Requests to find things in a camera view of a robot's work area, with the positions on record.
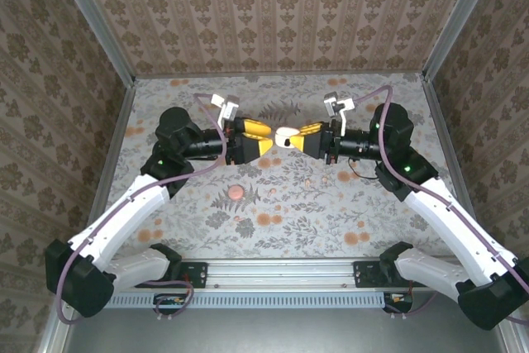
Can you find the aluminium table side rail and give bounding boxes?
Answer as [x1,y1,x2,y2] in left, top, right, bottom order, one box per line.
[421,75,488,255]
[78,79,137,257]

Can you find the aluminium frame bar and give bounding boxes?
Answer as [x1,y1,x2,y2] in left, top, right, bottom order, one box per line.
[498,322,524,353]
[36,309,78,353]

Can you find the aluminium frame post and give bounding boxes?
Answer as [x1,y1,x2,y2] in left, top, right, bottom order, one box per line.
[421,0,503,83]
[48,0,137,88]

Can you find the small pink round object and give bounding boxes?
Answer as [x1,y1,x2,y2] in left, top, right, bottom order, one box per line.
[275,126,302,149]

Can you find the black electronics box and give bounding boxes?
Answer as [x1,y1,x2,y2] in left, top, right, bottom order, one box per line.
[383,291,414,313]

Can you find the grey metal base panel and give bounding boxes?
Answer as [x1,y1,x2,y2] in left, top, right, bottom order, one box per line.
[61,307,512,353]

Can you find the floral patterned table cover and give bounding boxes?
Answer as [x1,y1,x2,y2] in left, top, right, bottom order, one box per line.
[102,73,466,259]

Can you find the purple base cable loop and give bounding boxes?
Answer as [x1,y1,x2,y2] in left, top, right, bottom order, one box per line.
[384,289,440,317]
[155,279,195,316]

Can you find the thin black cable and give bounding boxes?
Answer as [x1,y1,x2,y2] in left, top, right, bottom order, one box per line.
[346,157,379,180]

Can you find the white slotted cable duct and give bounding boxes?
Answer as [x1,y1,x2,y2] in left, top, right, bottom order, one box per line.
[109,290,392,309]

